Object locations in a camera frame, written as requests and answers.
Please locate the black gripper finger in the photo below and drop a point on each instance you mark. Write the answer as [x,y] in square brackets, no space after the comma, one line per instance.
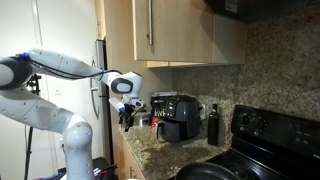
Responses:
[121,120]
[128,123]

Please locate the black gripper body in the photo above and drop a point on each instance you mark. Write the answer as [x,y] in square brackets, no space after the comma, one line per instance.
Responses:
[132,110]

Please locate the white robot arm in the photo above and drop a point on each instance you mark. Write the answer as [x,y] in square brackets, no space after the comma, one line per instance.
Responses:
[19,104]

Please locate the black air fryer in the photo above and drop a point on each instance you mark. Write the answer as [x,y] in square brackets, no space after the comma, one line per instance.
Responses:
[179,117]

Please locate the stainless steel refrigerator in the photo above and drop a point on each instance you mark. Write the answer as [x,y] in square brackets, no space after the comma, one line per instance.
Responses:
[99,97]

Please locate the red and white container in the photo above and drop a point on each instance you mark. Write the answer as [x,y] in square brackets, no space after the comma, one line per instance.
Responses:
[154,123]

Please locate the wooden base cabinet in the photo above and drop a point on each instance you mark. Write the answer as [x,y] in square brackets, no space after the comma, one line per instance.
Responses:
[123,158]

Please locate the dark olive oil bottle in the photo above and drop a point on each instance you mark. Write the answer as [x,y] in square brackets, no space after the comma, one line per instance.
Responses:
[213,126]

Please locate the black frying pan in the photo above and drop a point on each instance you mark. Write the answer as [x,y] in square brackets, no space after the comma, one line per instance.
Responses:
[204,171]

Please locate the light wood upper cabinet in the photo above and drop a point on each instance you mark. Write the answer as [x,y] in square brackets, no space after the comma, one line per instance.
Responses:
[186,33]

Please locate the black electric stove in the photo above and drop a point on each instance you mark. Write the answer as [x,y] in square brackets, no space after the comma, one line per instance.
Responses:
[271,146]

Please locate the black range hood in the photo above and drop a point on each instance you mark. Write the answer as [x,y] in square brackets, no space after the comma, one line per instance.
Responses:
[251,11]

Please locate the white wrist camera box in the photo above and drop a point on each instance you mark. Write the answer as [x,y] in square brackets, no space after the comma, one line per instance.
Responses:
[117,104]

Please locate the silver cabinet handle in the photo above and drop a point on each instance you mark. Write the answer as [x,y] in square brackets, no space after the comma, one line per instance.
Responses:
[150,22]

